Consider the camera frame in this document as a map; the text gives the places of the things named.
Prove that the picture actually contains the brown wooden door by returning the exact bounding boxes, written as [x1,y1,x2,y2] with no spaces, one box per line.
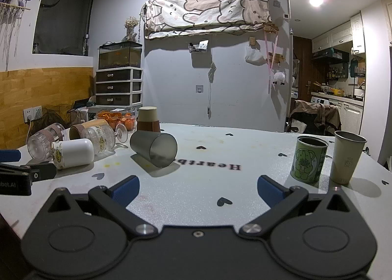
[292,36,313,103]

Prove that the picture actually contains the white cup with yellow print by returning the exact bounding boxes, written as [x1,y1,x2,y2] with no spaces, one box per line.
[50,139,95,170]

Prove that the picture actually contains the cartoon printed cloth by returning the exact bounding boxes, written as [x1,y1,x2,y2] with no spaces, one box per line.
[142,0,273,39]

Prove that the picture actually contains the white fluffy hanging toy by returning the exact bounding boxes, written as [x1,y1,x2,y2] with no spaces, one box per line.
[272,71,287,86]

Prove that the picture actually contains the hanging white cable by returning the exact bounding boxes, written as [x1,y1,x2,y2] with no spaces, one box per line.
[206,62,217,119]

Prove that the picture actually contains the green printed cup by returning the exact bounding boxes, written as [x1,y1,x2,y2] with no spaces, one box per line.
[290,136,329,184]

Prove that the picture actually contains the white kitchen wall cabinets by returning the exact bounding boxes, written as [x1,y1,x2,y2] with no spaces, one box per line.
[311,12,367,55]

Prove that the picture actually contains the glass fish tank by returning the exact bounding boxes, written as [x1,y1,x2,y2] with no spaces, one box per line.
[98,41,143,70]

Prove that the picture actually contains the white plastic drawer unit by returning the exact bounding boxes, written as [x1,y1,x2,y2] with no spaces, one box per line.
[95,67,144,107]

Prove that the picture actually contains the plain beige cup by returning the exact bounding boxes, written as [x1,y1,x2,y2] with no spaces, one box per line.
[329,130,368,185]

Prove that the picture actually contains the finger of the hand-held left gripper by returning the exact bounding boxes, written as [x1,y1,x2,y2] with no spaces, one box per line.
[0,149,22,163]
[0,161,57,182]

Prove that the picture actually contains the white wall sockets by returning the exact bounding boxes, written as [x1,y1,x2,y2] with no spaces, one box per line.
[24,106,43,121]

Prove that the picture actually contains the beige paper cup brown sleeve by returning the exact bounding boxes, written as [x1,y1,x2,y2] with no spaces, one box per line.
[136,106,161,133]

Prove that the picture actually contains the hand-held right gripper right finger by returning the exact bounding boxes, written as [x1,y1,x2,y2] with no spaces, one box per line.
[239,175,356,235]

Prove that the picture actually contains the clear box of orange fruit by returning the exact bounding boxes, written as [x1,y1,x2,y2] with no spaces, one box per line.
[96,110,137,132]

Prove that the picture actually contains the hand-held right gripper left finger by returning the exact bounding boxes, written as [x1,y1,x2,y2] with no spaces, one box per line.
[43,175,158,235]

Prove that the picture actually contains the clear wine glass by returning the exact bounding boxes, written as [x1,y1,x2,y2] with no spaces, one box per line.
[114,123,129,143]

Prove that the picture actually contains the chair draped with clothes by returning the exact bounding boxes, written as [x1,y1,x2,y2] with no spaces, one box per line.
[286,100,342,137]

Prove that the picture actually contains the vase of dried flowers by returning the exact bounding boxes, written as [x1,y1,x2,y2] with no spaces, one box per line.
[124,16,138,42]

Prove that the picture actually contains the black netting pile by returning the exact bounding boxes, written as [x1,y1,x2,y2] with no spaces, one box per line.
[36,106,72,133]

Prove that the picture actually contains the clear wall shelf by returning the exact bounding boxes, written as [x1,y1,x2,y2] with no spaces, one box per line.
[188,40,209,53]

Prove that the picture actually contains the macrame wall hanging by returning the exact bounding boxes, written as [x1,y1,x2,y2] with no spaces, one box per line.
[0,0,35,64]

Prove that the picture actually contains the tan paper cup brown band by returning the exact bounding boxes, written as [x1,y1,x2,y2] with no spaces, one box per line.
[69,118,110,140]

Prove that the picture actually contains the white hanging pouch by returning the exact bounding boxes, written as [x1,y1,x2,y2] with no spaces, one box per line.
[244,45,266,65]

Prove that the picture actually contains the ribbed glass cup with print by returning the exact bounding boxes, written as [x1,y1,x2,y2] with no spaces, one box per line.
[81,124,116,154]

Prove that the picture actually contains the grey translucent cup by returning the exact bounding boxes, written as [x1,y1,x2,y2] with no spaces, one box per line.
[130,130,178,168]

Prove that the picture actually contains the dark window curtain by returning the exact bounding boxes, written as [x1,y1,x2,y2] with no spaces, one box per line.
[32,0,99,56]

